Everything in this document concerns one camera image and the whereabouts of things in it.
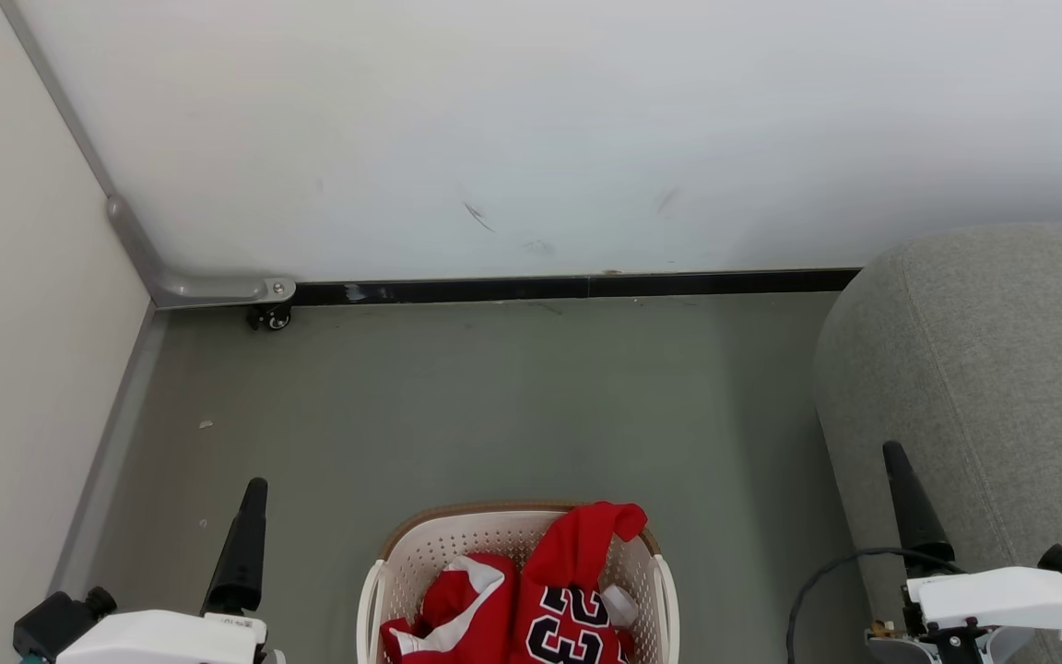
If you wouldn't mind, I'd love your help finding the black wall baseboard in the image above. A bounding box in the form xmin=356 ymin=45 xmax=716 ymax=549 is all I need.
xmin=294 ymin=267 xmax=864 ymax=306

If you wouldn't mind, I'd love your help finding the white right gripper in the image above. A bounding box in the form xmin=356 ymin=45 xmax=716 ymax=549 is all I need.
xmin=866 ymin=441 xmax=1062 ymax=664

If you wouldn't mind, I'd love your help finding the white perforated laundry basket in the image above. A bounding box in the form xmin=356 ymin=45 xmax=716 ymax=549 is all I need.
xmin=356 ymin=501 xmax=680 ymax=664

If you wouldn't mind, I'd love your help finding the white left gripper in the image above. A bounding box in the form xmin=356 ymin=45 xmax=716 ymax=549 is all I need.
xmin=56 ymin=478 xmax=285 ymax=664

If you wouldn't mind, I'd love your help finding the red basketball jersey black number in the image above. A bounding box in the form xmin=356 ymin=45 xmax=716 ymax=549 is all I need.
xmin=511 ymin=503 xmax=650 ymax=664

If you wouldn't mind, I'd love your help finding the grey fabric sofa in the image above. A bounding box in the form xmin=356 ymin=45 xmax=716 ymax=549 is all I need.
xmin=812 ymin=221 xmax=1062 ymax=664

